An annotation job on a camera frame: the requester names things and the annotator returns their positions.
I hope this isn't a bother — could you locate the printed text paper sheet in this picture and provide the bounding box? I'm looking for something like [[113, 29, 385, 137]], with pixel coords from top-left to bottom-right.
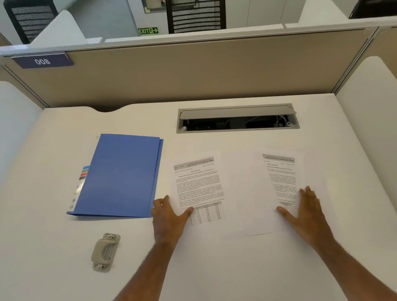
[[255, 144, 319, 227]]

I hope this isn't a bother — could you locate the person's right forearm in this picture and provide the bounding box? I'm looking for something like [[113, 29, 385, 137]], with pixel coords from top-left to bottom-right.
[[310, 225, 397, 301]]

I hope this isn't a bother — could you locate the blue document folder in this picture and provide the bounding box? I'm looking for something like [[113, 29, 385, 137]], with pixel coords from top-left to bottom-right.
[[60, 128, 171, 225]]

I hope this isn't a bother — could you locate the printed paper sheet with table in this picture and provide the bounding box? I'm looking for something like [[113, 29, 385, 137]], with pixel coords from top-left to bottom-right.
[[166, 149, 241, 246]]

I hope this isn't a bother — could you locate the white side divider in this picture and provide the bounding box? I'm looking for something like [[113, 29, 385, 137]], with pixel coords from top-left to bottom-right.
[[296, 0, 350, 27], [331, 54, 397, 237], [27, 8, 88, 49], [0, 77, 53, 215]]

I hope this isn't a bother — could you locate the person's right hand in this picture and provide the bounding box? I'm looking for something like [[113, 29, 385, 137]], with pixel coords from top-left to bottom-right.
[[275, 184, 336, 251]]

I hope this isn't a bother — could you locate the person's left forearm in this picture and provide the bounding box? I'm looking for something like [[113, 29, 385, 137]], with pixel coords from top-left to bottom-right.
[[84, 239, 180, 301]]

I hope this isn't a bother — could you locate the grey desk cable box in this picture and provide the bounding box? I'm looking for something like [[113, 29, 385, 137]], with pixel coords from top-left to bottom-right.
[[174, 99, 300, 139]]

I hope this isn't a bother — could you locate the wide blue number label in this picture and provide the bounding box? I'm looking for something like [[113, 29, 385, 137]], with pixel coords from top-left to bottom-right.
[[11, 52, 74, 71]]

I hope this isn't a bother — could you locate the beige desk partition panel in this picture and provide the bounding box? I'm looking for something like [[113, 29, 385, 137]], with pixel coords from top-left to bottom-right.
[[1, 22, 384, 123]]

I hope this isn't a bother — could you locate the person's left hand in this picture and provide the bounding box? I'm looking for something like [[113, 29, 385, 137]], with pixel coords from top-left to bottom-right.
[[149, 192, 197, 245]]

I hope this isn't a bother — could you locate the beige hole punch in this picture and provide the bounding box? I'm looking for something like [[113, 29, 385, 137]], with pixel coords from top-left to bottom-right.
[[89, 232, 124, 274]]

